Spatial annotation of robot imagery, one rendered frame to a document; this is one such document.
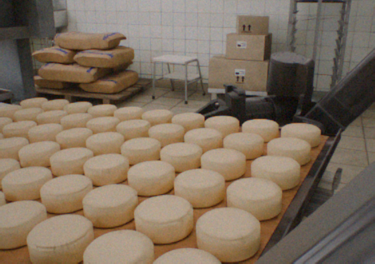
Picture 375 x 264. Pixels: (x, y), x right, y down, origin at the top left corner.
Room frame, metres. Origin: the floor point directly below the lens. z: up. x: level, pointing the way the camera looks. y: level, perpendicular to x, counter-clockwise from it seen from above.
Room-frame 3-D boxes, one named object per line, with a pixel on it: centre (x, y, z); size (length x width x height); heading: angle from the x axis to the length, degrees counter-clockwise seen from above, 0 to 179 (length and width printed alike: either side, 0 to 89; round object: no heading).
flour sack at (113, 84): (4.23, 0.84, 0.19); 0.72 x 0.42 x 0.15; 163
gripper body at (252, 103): (0.63, -0.10, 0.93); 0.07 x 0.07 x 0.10; 16
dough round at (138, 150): (0.45, 0.06, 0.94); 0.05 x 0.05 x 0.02
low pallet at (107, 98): (4.32, 1.13, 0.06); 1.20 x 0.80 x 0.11; 71
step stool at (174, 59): (4.21, 0.09, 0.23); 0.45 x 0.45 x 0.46; 61
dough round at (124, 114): (0.61, 0.10, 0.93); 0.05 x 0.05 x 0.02
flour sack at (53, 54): (4.43, 1.37, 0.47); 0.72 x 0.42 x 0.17; 159
